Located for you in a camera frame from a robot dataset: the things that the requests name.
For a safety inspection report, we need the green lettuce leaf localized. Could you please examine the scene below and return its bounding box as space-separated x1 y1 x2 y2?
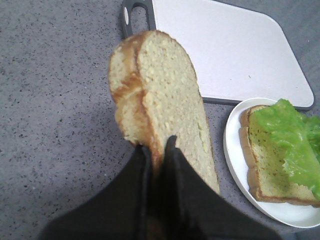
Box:
250 99 320 200

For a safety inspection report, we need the bread slice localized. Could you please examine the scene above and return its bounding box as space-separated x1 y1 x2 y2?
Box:
239 105 320 208
108 30 220 192

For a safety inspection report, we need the white cutting board black rim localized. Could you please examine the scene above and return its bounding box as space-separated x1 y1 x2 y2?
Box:
120 0 315 110

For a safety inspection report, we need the white round plate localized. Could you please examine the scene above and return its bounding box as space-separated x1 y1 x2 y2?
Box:
223 97 320 229

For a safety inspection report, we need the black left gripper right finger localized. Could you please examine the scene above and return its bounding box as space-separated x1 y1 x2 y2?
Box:
161 135 280 240

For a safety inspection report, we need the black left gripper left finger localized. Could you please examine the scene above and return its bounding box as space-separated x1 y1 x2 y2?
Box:
39 145 152 240

